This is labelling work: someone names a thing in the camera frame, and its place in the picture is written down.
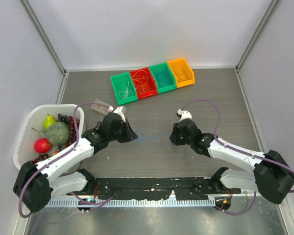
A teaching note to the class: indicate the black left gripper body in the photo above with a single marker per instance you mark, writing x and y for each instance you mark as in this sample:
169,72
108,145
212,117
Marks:
120,134

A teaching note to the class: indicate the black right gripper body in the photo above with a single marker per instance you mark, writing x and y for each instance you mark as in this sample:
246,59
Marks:
184,140

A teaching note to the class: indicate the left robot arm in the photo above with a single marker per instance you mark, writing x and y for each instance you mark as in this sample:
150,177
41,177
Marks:
37,183

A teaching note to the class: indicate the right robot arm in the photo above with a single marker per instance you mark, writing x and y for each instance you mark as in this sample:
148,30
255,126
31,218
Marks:
265,173

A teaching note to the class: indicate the small card box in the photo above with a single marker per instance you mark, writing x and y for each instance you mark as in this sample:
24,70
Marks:
102,107

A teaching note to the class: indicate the left green bin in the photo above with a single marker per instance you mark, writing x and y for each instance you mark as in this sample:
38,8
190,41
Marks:
124,89

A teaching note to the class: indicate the green bin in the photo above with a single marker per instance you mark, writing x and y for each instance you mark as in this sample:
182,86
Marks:
124,89
163,77

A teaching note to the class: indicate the dark grape bunch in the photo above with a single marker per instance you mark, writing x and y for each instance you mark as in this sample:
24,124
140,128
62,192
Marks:
70,133

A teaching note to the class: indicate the red bin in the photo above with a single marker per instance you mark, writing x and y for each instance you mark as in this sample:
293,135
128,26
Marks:
144,83

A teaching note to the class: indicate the green melon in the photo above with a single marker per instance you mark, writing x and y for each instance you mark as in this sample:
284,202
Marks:
57,133

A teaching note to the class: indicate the right green bin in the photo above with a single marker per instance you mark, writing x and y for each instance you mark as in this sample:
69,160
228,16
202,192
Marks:
163,77

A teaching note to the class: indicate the orange bin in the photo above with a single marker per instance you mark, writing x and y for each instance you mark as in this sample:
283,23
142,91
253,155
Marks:
184,75

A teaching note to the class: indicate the green pear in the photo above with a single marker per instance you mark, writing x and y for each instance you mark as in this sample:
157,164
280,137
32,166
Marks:
50,120

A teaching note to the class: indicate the red apple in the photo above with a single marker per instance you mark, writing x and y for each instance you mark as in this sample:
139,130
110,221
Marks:
42,145

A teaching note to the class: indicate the red grape bunch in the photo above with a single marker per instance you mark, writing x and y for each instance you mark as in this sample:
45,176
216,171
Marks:
41,157

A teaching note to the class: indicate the white plastic basket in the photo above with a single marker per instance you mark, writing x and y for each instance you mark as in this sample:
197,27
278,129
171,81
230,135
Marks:
33,123

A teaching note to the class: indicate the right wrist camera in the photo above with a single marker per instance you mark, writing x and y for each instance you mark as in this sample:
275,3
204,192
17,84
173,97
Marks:
183,114

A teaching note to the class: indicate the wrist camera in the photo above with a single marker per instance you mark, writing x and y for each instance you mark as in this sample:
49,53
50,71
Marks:
183,114
119,110

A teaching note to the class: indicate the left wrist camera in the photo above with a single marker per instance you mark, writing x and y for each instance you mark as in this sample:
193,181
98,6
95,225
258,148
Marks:
119,110

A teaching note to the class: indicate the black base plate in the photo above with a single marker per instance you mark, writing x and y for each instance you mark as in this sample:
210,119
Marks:
156,189

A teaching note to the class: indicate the white cable duct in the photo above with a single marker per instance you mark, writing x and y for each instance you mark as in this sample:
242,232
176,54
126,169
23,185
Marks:
70,202

